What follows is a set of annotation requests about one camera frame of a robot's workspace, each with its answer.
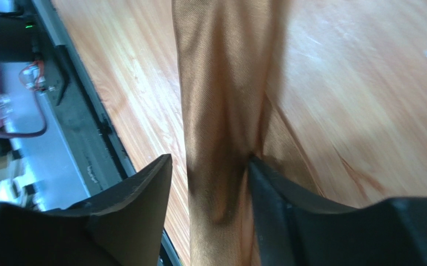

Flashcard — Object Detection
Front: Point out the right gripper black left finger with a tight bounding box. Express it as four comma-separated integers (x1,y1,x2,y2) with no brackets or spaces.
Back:
0,154,172,265

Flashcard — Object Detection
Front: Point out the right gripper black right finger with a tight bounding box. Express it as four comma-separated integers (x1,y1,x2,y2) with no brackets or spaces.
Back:
248,156,427,265

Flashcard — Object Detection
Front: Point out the brown satin napkin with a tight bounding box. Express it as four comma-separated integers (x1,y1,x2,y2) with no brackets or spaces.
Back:
172,1,320,265

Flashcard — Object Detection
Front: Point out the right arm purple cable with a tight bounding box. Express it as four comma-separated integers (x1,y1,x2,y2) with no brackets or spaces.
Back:
0,60,48,140

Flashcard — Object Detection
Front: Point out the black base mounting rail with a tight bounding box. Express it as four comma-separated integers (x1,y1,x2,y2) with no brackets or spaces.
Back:
0,1,181,265

